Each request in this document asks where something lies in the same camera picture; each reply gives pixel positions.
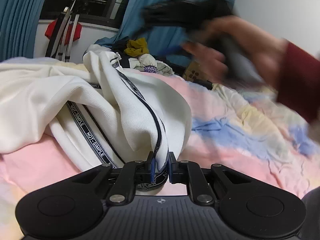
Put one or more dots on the left blue curtain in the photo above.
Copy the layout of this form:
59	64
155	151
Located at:
19	20

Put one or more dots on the brown paper bag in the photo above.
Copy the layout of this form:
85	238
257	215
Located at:
193	72

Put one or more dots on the black white exercise bike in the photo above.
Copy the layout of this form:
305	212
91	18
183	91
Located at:
56	48

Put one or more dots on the blue curtain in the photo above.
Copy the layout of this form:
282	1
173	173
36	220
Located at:
19	20
158	39

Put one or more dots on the red cloth on bike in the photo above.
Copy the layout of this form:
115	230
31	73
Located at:
76	36

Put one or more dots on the mustard yellow garment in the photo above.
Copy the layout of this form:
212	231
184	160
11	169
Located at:
136	48

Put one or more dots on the white pants with logo stripe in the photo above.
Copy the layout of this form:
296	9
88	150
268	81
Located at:
57	121

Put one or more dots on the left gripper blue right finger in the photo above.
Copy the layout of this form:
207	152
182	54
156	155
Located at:
194	178

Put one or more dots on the grey clothes pile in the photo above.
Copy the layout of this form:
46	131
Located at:
147	63

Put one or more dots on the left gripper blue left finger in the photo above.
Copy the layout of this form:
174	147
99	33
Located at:
133	173

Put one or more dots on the dark red sleeve forearm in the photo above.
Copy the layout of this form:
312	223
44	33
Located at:
298	86

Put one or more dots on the person's right hand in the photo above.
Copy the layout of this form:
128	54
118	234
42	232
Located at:
237	41

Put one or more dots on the right blue curtain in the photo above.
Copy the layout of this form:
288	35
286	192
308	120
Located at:
158	39

